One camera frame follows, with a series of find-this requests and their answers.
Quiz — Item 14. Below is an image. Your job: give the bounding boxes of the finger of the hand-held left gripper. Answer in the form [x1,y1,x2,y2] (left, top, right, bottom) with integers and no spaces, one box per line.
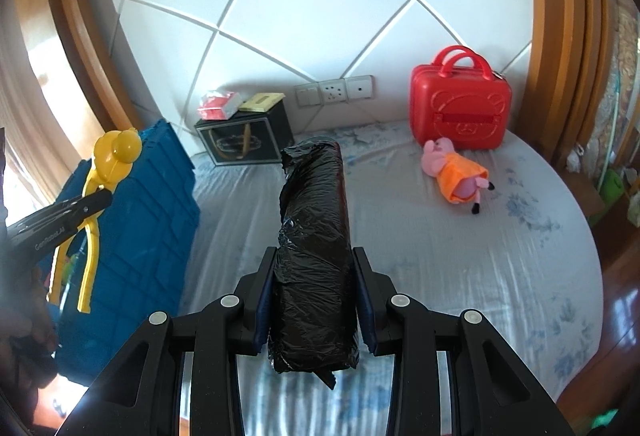
[6,189,114,239]

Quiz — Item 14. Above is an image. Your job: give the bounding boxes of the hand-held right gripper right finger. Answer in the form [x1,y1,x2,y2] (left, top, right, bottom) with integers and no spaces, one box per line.
[352,246,577,436]

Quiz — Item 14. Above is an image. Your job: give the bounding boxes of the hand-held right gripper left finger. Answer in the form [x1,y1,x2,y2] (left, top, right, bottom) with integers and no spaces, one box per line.
[72,246,279,436]

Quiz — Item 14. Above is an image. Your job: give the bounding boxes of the yellow plastic clamp tongs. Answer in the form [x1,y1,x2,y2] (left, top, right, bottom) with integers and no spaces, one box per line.
[47,127,141,315]

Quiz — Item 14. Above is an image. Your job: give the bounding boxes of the blue plastic crate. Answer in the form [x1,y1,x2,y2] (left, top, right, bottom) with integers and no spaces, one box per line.
[47,118,201,380]

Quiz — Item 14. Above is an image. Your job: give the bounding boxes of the black garbage bag roll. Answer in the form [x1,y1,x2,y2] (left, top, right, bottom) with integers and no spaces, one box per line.
[267,138,362,390]

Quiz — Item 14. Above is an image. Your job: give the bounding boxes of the person's left hand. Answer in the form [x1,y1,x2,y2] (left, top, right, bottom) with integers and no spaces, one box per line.
[0,265,60,369]

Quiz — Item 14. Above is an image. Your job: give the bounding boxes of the beige curtain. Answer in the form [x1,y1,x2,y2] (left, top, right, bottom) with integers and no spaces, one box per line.
[0,0,103,222]

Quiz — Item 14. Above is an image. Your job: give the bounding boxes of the floral white bed sheet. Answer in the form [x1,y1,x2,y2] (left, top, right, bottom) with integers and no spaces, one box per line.
[177,119,602,436]

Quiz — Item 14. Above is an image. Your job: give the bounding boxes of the red clear plastic packet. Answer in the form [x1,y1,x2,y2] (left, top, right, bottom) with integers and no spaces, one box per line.
[197,89,242,121]

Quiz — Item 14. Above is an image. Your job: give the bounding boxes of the pink pig plush toy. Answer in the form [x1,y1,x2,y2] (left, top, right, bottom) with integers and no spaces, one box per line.
[420,138,496,216]

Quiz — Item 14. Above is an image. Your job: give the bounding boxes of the black gift box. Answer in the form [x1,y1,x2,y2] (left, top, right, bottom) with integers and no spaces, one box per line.
[194,98,295,166]

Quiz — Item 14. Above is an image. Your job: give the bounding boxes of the flat yellow box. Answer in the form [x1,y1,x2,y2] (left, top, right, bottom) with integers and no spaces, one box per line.
[238,92,286,113]

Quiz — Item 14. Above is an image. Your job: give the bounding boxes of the red bear embossed suitcase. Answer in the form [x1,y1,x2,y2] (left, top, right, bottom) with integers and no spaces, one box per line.
[409,45,514,151]

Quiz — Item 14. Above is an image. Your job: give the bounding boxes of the green cloth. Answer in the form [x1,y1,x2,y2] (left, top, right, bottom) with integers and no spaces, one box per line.
[589,408,622,433]

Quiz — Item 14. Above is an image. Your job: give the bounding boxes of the green box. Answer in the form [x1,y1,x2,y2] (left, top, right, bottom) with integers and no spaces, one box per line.
[597,168,626,208]

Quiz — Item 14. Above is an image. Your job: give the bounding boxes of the wooden headboard frame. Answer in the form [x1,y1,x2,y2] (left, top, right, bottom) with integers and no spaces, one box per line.
[522,0,622,168]
[42,0,162,133]

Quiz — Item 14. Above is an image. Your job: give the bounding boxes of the white wall switch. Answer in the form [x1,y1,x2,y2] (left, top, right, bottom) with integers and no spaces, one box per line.
[294,83,322,108]

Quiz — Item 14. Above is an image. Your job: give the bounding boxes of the white wall power socket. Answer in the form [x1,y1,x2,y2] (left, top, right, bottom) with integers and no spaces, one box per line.
[318,79,349,106]

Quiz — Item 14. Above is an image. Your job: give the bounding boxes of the white wall outlet plate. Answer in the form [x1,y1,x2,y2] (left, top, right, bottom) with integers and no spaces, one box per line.
[344,74,375,102]

